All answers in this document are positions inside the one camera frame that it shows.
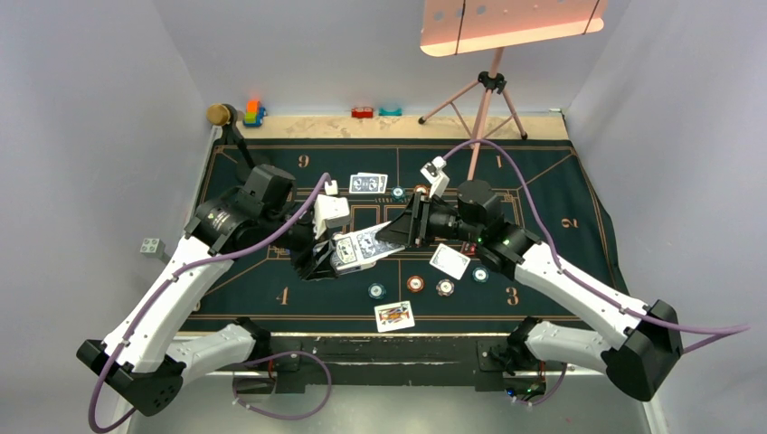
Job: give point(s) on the colourful toy block stack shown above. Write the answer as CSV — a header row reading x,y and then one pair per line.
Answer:
x,y
254,113

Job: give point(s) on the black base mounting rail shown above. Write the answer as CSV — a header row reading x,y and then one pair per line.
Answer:
x,y
440,360

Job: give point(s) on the grey toy brick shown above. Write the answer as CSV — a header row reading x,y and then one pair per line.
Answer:
x,y
154,248

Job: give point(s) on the pink perforated board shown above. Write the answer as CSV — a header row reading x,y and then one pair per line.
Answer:
x,y
456,27

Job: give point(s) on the green poker chip stack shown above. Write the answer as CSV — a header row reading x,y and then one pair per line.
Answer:
x,y
377,291

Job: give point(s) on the face-down cards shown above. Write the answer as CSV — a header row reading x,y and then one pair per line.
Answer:
x,y
367,183

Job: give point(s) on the black microphone stand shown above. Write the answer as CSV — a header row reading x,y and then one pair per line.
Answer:
x,y
247,160

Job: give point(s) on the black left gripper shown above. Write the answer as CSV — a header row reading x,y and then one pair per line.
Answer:
x,y
308,264

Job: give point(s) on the face-down card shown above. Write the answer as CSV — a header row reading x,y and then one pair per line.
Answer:
x,y
449,261

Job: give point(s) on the green poker table mat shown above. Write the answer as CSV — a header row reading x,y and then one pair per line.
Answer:
x,y
544,188

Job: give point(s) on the orange poker chip stack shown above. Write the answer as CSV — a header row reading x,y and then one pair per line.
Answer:
x,y
415,284

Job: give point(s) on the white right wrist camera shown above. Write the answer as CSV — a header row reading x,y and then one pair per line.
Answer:
x,y
433,172

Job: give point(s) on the teal toy block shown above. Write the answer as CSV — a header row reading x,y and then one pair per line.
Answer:
x,y
390,112

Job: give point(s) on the pink tripod stand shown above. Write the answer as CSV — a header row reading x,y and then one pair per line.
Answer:
x,y
493,83

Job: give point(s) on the card of deck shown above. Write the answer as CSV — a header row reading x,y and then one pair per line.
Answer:
x,y
372,249

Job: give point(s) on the red triangle marker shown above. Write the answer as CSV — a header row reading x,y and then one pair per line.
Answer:
x,y
469,249

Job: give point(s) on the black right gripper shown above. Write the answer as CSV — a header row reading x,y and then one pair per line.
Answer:
x,y
412,226

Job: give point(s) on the red toy block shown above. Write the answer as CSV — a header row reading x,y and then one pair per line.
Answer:
x,y
362,112

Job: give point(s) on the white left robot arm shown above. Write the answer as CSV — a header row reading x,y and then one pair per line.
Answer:
x,y
139,359

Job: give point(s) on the pink white poker chip stack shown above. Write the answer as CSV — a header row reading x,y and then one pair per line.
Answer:
x,y
445,288

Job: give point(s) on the blue playing card deck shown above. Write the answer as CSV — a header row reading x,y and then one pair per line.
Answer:
x,y
347,257

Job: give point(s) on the face-up king card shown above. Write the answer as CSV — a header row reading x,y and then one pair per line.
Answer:
x,y
394,316

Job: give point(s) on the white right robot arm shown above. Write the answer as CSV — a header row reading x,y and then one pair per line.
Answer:
x,y
634,344

